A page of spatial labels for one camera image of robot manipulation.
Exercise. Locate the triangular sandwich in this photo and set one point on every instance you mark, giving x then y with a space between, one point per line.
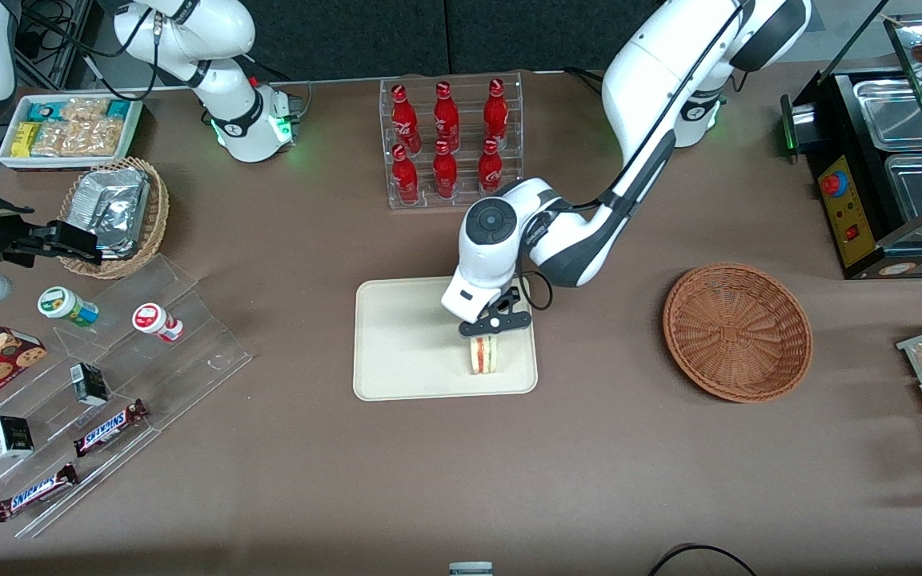
483 356

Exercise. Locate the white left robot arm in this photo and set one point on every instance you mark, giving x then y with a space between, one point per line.
653 72

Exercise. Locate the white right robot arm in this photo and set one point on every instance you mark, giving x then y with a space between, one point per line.
225 88

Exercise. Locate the light tan wicker basket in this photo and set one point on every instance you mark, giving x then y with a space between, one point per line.
155 216

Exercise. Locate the beige plastic serving tray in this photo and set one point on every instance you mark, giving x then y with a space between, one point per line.
405 344

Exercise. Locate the white rectangular snack tray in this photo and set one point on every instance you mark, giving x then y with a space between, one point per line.
134 128

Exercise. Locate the brown round wicker basket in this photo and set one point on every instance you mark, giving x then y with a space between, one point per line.
737 332

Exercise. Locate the silver foil packet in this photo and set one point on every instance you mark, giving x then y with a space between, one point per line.
109 204
121 248

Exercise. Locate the green label yogurt cup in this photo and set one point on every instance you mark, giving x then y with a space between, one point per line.
65 306

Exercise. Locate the clear bag of nuts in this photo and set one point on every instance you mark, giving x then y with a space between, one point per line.
85 109
94 137
50 138

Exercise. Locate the yellow snack packet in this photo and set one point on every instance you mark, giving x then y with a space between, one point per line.
25 140

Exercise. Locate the red label yogurt cup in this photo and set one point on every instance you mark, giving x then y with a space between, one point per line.
155 320

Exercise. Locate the teal snack packet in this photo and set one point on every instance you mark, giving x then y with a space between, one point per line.
45 111

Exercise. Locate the small black drink carton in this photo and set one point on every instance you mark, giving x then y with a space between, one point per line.
90 384
11 437

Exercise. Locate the clear acrylic bottle rack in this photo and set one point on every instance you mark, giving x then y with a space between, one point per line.
429 202

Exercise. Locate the clear acrylic stepped display stand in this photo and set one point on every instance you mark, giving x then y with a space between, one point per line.
189 352

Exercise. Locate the red cola bottle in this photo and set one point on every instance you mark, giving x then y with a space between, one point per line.
446 116
491 168
404 120
405 180
445 176
496 112

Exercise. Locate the brown Snickers bar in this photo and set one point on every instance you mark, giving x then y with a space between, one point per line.
35 492
109 428

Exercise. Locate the white grey device top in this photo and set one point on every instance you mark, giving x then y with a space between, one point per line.
471 569

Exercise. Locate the black partition panel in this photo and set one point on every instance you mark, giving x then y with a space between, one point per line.
541 32
349 36

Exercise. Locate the black hot food display case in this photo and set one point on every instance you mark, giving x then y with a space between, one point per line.
853 232

